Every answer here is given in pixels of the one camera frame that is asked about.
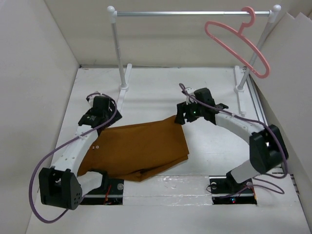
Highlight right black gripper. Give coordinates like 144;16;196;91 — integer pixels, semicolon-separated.
174;98;204;125

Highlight brown trousers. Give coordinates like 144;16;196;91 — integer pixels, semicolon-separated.
78;116;189;182

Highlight pink plastic hanger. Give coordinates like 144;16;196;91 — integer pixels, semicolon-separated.
204;6;272;79

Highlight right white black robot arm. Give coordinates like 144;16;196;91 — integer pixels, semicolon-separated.
175;83;289;197

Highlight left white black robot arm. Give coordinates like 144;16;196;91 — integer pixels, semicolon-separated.
39;94;122;210

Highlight white metal clothes rack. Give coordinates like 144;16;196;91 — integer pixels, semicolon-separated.
107;5;281;117

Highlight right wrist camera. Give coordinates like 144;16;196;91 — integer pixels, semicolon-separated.
185;87;196;105

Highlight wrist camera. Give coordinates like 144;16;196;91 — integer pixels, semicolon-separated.
86;92;102;107
185;87;196;105

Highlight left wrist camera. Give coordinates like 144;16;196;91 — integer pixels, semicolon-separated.
86;92;102;107

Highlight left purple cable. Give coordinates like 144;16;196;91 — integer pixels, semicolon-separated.
29;92;118;224

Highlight purple cable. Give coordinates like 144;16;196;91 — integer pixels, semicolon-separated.
179;82;288;199
29;92;118;224

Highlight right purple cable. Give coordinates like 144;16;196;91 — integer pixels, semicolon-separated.
179;82;288;199

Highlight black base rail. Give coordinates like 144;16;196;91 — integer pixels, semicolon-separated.
82;175;257;206

